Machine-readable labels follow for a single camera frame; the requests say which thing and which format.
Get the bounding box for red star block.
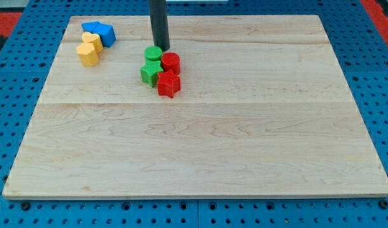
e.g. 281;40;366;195
157;70;180;98

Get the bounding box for blue triangle block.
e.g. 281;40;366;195
81;21;100;33

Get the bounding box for green star block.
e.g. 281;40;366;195
140;60;163;87

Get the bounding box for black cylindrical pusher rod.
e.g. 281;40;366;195
148;0;170;51

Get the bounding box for yellow heart block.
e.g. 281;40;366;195
81;32;103;53

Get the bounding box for red cylinder block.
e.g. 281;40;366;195
161;52;180;75

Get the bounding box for yellow hexagon block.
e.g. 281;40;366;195
77;42;99;67

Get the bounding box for green cylinder block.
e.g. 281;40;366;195
144;46;163;61

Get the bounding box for blue pentagon block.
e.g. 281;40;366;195
92;23;116;48

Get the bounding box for wooden board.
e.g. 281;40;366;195
3;15;388;200

